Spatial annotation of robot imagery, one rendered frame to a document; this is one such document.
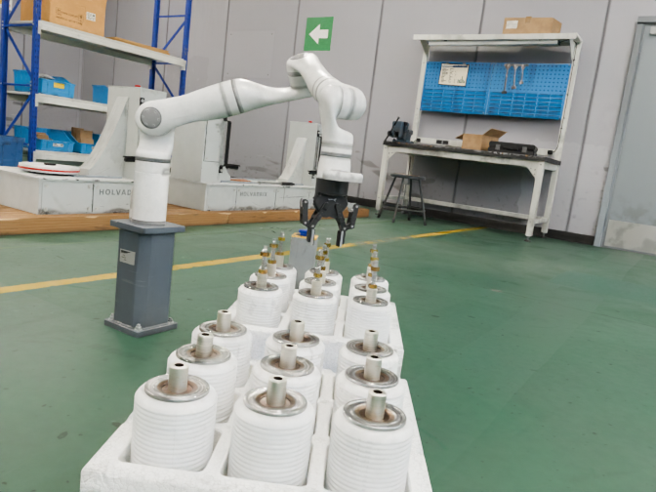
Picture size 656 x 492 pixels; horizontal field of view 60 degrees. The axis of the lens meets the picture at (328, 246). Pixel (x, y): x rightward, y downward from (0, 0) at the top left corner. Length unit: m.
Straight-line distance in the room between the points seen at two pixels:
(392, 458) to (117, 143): 3.10
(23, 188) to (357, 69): 4.67
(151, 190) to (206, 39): 7.18
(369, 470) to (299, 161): 4.32
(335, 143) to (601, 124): 4.95
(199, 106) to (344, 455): 1.09
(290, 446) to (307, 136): 4.38
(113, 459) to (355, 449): 0.27
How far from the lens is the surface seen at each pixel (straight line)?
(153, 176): 1.59
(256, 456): 0.68
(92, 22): 6.60
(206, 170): 3.93
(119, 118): 3.58
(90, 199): 3.31
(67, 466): 1.07
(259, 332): 1.17
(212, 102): 1.56
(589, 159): 6.05
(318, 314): 1.18
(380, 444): 0.66
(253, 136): 7.88
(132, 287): 1.63
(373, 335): 0.90
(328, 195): 1.29
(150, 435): 0.70
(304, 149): 4.93
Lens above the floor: 0.55
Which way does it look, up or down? 9 degrees down
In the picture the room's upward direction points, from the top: 7 degrees clockwise
